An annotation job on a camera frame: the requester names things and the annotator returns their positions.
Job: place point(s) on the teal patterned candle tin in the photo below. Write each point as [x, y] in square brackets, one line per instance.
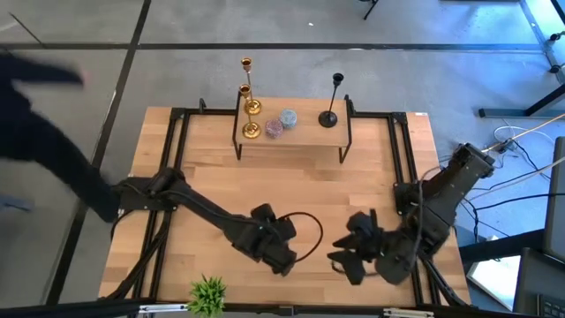
[288, 118]

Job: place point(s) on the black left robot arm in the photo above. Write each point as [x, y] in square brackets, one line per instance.
[198, 205]

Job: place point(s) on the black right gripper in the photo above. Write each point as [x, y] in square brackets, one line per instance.
[368, 234]

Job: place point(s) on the wooden shelf riser black frame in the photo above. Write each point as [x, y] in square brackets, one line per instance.
[309, 132]

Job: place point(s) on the black aluminium rig frame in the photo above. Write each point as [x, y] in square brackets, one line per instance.
[177, 113]

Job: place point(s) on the silver aluminium extrusion bar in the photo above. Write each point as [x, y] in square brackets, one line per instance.
[408, 313]
[163, 308]

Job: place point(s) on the white flat panel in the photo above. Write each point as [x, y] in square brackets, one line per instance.
[494, 278]

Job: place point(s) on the black monitor panel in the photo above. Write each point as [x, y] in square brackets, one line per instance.
[557, 199]

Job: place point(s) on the black chair caster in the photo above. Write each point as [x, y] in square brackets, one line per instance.
[555, 69]
[557, 36]

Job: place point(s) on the green artificial plant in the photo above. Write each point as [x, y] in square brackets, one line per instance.
[207, 296]

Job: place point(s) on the black stand leg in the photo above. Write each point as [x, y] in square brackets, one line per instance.
[369, 12]

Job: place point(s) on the black desk leg frame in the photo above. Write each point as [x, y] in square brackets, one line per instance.
[507, 112]

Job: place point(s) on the black keyboard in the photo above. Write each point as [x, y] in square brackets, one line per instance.
[552, 307]

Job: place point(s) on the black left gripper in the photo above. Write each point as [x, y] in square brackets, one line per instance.
[265, 229]

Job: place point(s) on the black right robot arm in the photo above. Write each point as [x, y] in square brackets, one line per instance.
[454, 185]

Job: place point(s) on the gold candlestick holder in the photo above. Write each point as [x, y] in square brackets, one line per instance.
[252, 107]
[251, 130]

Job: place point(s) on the purple patterned candle tin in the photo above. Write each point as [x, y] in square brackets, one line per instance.
[273, 128]

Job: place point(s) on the person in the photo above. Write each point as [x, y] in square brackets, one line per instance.
[44, 146]

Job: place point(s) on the black desk surface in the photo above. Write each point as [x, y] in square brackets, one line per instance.
[538, 274]

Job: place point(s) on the black candlestick holder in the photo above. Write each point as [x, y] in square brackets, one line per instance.
[328, 119]

